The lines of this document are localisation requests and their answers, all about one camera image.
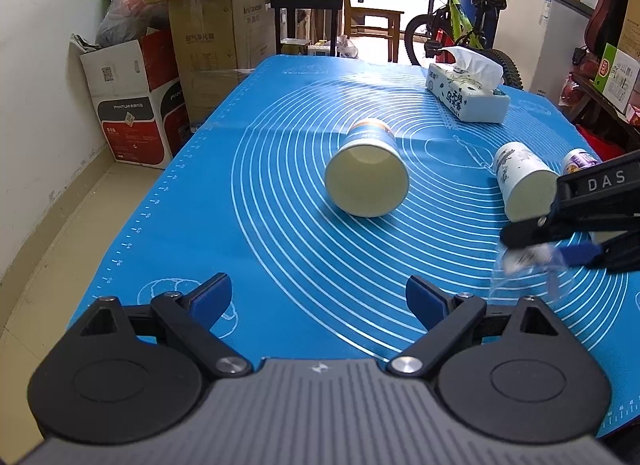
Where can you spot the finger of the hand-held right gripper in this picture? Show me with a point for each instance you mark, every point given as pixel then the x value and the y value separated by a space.
pixel 545 227
pixel 582 254

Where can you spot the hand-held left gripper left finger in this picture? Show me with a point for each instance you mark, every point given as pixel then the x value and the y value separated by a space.
pixel 216 296

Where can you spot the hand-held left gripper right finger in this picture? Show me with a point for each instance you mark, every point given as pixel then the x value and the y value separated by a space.
pixel 424 301

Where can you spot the clear plastic cup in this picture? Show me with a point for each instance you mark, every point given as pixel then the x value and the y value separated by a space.
pixel 525 257

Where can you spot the blue and orange paper cup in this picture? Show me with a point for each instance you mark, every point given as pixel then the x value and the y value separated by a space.
pixel 365 180

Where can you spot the white printed paper cup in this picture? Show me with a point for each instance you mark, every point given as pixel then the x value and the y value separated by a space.
pixel 522 175

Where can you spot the small purple bottle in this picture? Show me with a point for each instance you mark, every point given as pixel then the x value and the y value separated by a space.
pixel 579 161

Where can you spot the dark wooden shelf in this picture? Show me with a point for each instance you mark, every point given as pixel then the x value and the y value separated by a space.
pixel 607 112

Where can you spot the blue silicone baking mat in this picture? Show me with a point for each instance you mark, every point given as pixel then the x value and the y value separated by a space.
pixel 280 245

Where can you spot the green and white box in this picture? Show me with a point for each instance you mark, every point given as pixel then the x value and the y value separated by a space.
pixel 619 77

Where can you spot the white tissue pack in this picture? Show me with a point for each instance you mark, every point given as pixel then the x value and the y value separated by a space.
pixel 467 95

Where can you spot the white chest freezer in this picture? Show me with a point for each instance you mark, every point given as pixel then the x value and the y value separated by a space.
pixel 542 30

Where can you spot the dark red instrument bag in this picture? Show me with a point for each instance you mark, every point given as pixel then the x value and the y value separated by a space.
pixel 612 5

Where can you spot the white and red printer box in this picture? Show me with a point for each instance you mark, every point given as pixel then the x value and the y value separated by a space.
pixel 135 110

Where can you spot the green bicycle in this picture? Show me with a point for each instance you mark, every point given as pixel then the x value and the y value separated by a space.
pixel 457 20

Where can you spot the brown taped cardboard box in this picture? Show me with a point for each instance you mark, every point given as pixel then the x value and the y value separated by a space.
pixel 202 40

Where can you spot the wooden chair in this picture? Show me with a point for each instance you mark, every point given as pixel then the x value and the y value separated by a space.
pixel 372 20

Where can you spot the tall brown cardboard box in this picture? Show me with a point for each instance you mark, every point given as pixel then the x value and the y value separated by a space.
pixel 252 25

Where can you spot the clear plastic bag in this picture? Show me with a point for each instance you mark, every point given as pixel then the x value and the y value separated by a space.
pixel 127 15

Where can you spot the black utility cart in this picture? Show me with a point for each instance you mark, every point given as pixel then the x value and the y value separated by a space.
pixel 305 0

